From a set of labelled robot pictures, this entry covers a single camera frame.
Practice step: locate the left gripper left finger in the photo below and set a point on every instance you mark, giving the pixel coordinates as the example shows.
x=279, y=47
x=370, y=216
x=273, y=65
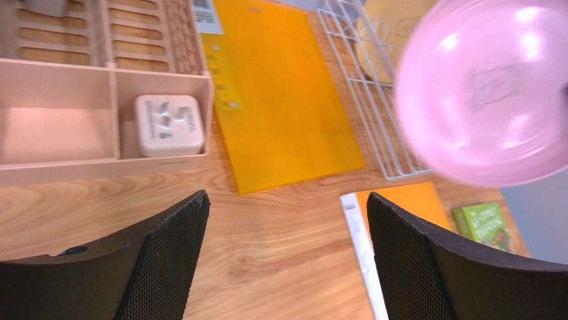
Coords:
x=144, y=271

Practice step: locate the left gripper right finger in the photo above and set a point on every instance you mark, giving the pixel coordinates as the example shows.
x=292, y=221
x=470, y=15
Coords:
x=486, y=283

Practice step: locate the pink plate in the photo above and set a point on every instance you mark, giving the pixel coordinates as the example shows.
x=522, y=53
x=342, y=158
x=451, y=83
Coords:
x=481, y=91

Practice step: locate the yellow beige plate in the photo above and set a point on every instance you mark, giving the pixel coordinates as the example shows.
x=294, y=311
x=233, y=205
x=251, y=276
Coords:
x=393, y=22

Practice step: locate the green treehouse book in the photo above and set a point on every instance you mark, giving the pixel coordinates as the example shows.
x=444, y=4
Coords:
x=484, y=223

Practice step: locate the white power adapter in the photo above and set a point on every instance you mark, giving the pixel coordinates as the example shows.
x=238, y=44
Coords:
x=169, y=125

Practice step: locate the translucent orange document folder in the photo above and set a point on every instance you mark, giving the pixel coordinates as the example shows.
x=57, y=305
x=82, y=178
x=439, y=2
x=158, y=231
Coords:
x=279, y=112

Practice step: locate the pink plastic file organizer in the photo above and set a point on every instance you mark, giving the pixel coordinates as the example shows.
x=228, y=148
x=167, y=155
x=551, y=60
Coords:
x=69, y=86

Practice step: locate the right beige book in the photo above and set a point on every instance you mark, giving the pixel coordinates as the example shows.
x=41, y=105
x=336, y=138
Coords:
x=54, y=8

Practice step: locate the orange ring binder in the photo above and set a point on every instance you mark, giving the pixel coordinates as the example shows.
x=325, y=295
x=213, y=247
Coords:
x=395, y=259

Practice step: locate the white wire dish rack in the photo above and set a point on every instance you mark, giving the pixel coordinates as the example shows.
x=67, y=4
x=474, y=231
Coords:
x=372, y=106

